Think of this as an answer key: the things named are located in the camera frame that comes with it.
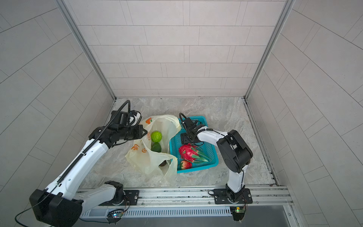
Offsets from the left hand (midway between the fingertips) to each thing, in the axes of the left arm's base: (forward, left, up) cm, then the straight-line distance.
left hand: (150, 130), depth 76 cm
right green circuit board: (-35, -45, -18) cm, 60 cm away
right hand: (+5, -20, -19) cm, 28 cm away
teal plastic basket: (-6, -34, -12) cm, 37 cm away
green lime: (-3, -2, -15) cm, 15 cm away
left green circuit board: (-36, +13, -16) cm, 42 cm away
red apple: (-14, -20, -15) cm, 28 cm away
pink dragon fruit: (-8, -23, -10) cm, 27 cm away
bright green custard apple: (+3, -1, -12) cm, 12 cm away
